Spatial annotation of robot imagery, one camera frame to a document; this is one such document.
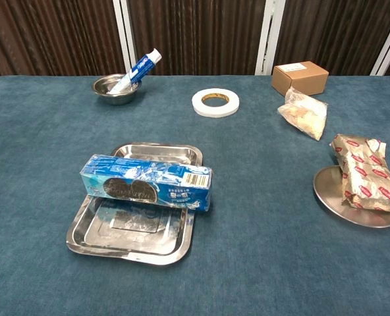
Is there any blue rectangular box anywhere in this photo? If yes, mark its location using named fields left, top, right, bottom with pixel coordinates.
left=79, top=153, right=213, bottom=212

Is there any brown snack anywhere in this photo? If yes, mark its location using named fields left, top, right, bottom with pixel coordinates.
left=329, top=133, right=390, bottom=211

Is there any white tape roll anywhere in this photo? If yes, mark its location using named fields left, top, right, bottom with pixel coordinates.
left=191, top=87, right=240, bottom=119

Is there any blue table cloth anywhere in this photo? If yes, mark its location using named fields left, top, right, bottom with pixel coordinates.
left=0, top=74, right=390, bottom=316

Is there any rectangular steel tray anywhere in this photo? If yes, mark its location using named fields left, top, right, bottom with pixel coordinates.
left=65, top=142, right=204, bottom=266

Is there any blue white toothpaste tube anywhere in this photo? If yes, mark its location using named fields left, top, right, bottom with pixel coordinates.
left=108, top=47, right=163, bottom=95

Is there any small steel bowl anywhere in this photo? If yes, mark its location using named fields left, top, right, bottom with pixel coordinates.
left=92, top=74, right=142, bottom=106

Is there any clear snack packet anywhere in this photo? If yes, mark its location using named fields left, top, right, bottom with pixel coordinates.
left=277, top=86, right=328, bottom=142

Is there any brown cardboard box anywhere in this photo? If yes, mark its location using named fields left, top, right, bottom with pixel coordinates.
left=271, top=61, right=329, bottom=97

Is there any round steel plate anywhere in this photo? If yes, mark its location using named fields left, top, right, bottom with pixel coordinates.
left=313, top=165, right=390, bottom=228

